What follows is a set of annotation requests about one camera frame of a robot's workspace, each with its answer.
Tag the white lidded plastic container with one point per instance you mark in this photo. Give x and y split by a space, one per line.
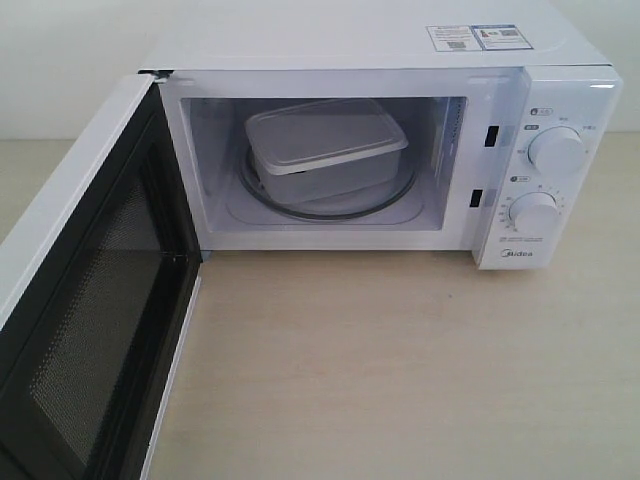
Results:
323 148

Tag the white plastic control knob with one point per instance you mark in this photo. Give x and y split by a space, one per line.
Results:
534 213
557 151

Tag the glass microwave turntable plate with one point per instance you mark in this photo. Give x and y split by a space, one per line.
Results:
342 207

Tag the white Midea microwave oven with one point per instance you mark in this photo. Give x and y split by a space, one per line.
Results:
469 117

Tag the white microwave door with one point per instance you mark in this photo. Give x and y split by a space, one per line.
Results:
98 277

